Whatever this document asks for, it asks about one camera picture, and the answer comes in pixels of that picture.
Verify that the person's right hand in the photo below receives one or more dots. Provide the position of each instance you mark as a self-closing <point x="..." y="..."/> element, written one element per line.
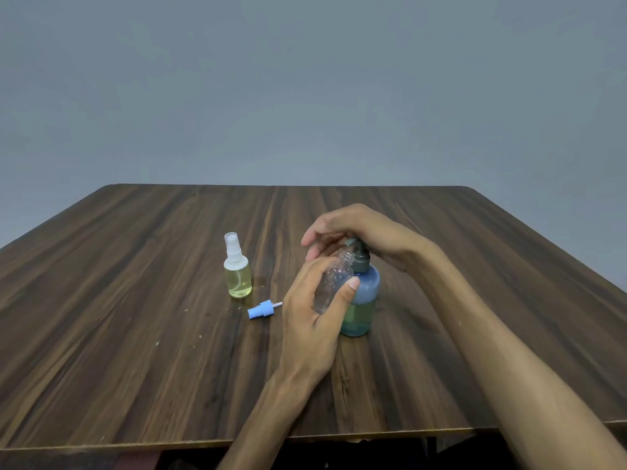
<point x="377" y="230"/>

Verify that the person's left hand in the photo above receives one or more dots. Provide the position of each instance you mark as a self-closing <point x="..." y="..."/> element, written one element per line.
<point x="308" y="337"/>

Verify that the blue spray cap with tube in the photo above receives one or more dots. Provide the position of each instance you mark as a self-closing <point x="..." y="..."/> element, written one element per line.
<point x="259" y="310"/>

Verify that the blue-capped small spray bottle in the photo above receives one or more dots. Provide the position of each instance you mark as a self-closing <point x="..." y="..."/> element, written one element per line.
<point x="335" y="278"/>

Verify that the blue green pump bottle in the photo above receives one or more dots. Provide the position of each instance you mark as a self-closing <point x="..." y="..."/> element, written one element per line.
<point x="362" y="298"/>

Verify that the clear small bottle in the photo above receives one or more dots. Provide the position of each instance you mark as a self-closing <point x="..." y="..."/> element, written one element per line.
<point x="238" y="281"/>

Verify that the white spray cap with tube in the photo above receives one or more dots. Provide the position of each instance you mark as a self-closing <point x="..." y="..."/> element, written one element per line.
<point x="233" y="247"/>

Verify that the person's right forearm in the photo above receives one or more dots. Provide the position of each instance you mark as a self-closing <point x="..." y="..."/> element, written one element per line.
<point x="519" y="357"/>

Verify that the maroon table leg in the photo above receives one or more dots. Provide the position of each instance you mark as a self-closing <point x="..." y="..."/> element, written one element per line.
<point x="137" y="461"/>

